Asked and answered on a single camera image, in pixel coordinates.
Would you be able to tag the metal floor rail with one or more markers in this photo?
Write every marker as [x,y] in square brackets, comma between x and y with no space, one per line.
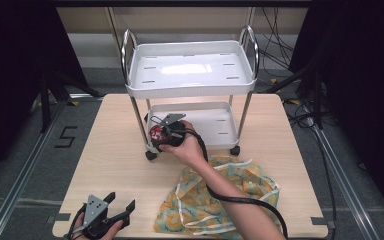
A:
[16,180]
[353,186]

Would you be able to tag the lemon print bag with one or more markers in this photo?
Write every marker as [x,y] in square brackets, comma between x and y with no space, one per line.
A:
[193,206]

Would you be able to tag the red-lidded brown candy jar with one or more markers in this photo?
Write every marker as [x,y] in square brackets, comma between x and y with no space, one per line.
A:
[155,132]

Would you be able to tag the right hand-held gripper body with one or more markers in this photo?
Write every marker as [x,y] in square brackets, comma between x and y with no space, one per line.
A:
[175,131]

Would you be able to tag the person's left hand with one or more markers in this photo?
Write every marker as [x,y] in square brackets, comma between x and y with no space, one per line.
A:
[110,231]

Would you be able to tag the black stand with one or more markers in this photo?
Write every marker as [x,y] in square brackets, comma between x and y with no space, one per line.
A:
[51,90]
[308,90]

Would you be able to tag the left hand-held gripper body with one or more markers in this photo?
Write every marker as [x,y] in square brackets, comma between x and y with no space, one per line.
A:
[95,213]

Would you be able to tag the white two-tier cart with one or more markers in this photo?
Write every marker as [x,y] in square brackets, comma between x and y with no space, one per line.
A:
[190,66]

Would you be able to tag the person's right hand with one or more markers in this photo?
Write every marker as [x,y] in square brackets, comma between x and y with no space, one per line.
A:
[188,150]

